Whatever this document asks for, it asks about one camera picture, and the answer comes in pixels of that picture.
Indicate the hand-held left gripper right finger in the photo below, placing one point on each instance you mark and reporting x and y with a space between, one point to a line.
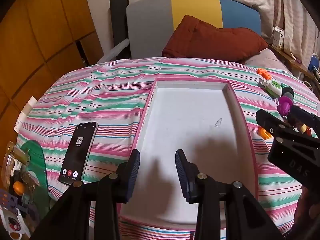
180 170

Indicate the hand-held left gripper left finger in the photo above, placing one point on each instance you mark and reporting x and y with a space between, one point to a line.
133 172

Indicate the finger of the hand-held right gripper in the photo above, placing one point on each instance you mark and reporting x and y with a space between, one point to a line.
268 122
305 117

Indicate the orange plastic container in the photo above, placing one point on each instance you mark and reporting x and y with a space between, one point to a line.
264 133

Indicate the purple strainer cup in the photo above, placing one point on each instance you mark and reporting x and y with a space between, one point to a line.
283 105

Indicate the white tray with pink rim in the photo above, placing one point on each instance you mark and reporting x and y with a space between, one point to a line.
190 120

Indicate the grey black cylinder toy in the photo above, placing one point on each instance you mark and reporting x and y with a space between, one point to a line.
287 91

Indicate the green white toy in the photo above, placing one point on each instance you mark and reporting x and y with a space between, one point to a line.
272 86

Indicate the orange toy block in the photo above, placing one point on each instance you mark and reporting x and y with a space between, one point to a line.
263 73

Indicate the small clear plastic piece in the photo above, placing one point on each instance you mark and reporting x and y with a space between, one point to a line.
218 122

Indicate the blue white round gadget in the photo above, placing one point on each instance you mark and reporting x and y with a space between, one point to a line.
314 62

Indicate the wooden bedside ledge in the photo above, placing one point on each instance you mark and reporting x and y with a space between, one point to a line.
290 60

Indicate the black smartphone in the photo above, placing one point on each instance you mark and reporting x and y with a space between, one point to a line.
77 152

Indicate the pale pink bedsheet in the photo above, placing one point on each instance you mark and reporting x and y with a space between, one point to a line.
265 58

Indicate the pink green striped blanket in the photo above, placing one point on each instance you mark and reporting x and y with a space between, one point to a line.
100 97

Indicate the white carton box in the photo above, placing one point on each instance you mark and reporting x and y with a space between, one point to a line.
278 37

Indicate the rust red pillow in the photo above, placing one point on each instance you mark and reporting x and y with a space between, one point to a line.
212 42

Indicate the small orange ball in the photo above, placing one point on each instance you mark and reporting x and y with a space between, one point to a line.
18 187

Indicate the glass jar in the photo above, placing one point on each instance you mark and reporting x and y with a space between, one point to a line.
12 155

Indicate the purple plastic item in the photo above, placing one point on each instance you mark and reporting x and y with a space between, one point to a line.
8 200

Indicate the white printed mug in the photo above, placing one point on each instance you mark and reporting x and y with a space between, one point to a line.
12 226

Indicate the grey yellow blue headboard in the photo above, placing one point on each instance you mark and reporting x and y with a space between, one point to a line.
150 25

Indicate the orange wooden wardrobe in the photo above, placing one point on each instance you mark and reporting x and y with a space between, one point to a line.
37 30

